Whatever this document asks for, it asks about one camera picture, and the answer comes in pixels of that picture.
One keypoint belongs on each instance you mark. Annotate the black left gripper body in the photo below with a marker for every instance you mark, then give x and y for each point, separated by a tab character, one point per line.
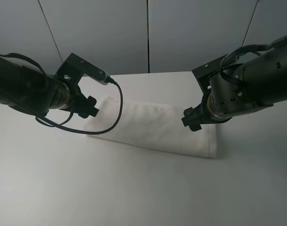
81	105

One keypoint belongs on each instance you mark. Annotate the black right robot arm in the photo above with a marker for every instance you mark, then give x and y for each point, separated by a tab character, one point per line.
238	89

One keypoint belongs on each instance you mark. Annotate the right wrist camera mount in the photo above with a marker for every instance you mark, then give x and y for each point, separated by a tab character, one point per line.
202	73

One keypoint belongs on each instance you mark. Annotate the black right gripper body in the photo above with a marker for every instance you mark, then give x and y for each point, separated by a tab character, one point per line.
200	115

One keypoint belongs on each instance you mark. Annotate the white towel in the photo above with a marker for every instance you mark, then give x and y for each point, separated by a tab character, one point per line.
159	127

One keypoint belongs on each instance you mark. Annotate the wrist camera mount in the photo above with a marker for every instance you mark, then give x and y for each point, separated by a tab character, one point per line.
202	73
75	67

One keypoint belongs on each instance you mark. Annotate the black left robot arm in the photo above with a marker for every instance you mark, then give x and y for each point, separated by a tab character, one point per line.
25	80

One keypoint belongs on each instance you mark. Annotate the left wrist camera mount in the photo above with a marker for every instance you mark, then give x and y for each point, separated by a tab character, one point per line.
75	67

